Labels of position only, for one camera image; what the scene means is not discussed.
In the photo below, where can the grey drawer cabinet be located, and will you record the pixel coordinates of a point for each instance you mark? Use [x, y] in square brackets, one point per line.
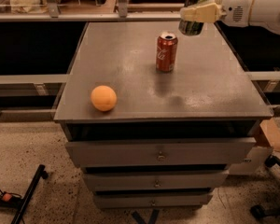
[172, 137]

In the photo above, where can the red cola can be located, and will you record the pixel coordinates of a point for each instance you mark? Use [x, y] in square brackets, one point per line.
[166, 51]

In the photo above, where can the green soda can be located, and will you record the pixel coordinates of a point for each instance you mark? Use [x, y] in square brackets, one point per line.
[191, 23]

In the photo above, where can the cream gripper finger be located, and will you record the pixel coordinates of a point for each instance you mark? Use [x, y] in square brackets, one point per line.
[209, 12]

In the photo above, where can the black stand with red clamp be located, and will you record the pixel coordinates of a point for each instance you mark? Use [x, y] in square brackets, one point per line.
[19, 203]

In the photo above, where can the metal shelf rail frame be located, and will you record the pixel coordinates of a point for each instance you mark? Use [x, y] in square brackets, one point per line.
[118, 12]

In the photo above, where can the cardboard box on floor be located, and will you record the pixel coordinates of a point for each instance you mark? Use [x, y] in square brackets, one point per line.
[267, 141]

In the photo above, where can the orange fruit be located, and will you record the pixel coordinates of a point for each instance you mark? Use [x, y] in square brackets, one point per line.
[103, 98]

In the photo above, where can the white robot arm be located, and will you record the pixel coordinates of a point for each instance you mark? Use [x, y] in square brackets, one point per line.
[265, 14]

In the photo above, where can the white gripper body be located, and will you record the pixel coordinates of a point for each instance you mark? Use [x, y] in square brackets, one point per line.
[237, 7]

